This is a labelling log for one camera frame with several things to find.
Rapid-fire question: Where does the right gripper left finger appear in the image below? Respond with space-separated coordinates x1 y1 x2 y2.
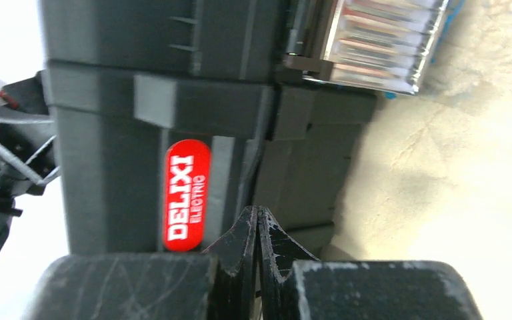
22 207 258 319

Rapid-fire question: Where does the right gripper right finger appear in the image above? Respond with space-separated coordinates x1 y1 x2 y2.
258 207 481 319

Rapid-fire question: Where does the black plastic toolbox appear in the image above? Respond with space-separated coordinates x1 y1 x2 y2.
41 1 448 254

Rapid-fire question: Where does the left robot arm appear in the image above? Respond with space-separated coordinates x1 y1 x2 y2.
0 72 59 251

